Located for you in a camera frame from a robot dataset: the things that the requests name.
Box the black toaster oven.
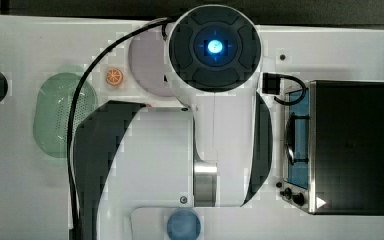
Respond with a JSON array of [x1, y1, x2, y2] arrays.
[[280, 80, 384, 216]]

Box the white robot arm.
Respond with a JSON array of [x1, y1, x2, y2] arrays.
[[72, 5, 272, 240]]

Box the lilac round plate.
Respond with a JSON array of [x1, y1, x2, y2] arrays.
[[128, 29, 173, 98]]

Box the orange slice toy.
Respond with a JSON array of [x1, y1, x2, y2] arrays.
[[106, 68, 124, 86]]

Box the blue round bowl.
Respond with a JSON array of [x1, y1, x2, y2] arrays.
[[166, 209, 201, 240]]

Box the green perforated colander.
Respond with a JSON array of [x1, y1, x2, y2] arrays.
[[33, 73, 80, 158]]

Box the black camera box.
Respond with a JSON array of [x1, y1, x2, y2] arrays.
[[262, 73, 281, 95]]

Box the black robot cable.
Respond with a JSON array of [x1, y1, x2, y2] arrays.
[[66, 17, 180, 240]]

